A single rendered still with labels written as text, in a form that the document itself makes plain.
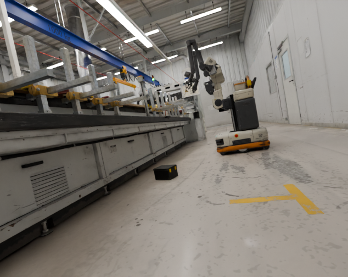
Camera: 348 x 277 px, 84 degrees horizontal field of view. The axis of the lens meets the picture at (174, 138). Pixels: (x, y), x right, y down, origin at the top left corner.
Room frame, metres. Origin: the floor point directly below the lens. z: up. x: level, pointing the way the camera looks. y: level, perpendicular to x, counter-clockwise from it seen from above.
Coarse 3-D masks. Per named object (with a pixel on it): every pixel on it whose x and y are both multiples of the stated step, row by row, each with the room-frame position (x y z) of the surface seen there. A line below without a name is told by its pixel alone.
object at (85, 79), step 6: (78, 78) 1.03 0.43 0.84; (84, 78) 1.02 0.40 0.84; (90, 78) 1.03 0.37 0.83; (60, 84) 1.06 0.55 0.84; (66, 84) 1.05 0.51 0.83; (72, 84) 1.04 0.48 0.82; (78, 84) 1.04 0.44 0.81; (84, 84) 1.05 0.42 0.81; (48, 90) 1.09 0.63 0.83; (54, 90) 1.08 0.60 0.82; (60, 90) 1.08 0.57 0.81; (30, 96) 1.12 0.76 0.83
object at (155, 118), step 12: (0, 108) 0.84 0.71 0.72; (0, 120) 0.82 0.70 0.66; (12, 120) 0.86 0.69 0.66; (24, 120) 0.91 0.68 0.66; (36, 120) 0.97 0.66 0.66; (48, 120) 1.04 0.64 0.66; (60, 120) 1.11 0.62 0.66; (72, 120) 1.20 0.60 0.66; (84, 120) 1.30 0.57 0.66; (96, 120) 1.42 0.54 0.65; (108, 120) 1.56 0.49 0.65; (120, 120) 1.74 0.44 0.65; (132, 120) 1.97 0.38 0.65; (144, 120) 2.27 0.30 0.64; (156, 120) 2.66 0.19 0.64; (168, 120) 3.20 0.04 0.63; (180, 120) 4.08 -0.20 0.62
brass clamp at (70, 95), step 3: (66, 93) 1.27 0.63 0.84; (69, 93) 1.27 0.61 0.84; (72, 93) 1.27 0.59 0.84; (75, 93) 1.29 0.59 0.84; (78, 93) 1.32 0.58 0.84; (66, 96) 1.27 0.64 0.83; (69, 96) 1.27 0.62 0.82; (72, 96) 1.27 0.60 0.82; (75, 96) 1.29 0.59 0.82; (78, 96) 1.32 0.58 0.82; (69, 99) 1.29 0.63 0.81; (72, 99) 1.29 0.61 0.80; (81, 99) 1.34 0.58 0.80; (84, 99) 1.36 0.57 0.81
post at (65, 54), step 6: (66, 54) 1.30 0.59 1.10; (66, 60) 1.29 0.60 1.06; (66, 66) 1.29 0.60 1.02; (66, 72) 1.30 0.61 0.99; (72, 72) 1.32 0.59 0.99; (66, 78) 1.30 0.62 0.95; (72, 78) 1.31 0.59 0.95; (72, 90) 1.29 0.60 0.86; (72, 102) 1.30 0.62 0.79; (78, 102) 1.32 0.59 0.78; (78, 108) 1.30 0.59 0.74
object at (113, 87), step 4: (116, 84) 1.28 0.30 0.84; (100, 88) 1.28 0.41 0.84; (104, 88) 1.28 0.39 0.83; (108, 88) 1.27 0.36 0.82; (112, 88) 1.26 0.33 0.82; (116, 88) 1.27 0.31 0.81; (84, 92) 1.32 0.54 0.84; (88, 92) 1.31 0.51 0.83; (92, 92) 1.30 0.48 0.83; (96, 92) 1.29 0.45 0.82; (100, 92) 1.29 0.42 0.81; (104, 92) 1.31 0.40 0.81; (80, 96) 1.33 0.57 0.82; (84, 96) 1.32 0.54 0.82; (88, 96) 1.33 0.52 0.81; (64, 100) 1.36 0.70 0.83; (68, 100) 1.36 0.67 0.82
